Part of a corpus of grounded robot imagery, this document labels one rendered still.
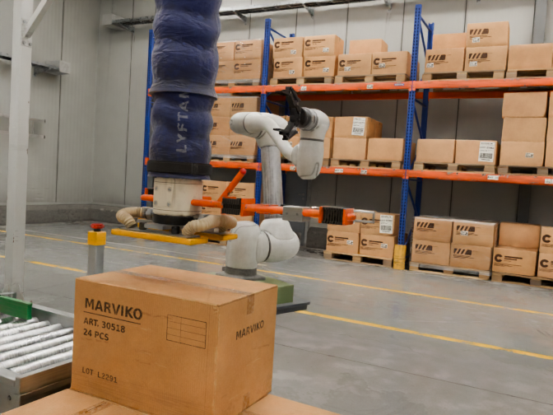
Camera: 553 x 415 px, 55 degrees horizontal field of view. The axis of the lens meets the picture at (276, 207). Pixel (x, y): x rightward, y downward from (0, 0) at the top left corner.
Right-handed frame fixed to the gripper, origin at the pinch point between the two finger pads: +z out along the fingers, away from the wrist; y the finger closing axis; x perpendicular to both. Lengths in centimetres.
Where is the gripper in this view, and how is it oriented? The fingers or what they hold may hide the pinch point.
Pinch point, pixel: (278, 110)
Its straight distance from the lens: 198.2
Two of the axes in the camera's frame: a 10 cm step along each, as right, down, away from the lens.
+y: -0.6, 10.0, 0.5
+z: -4.6, 0.2, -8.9
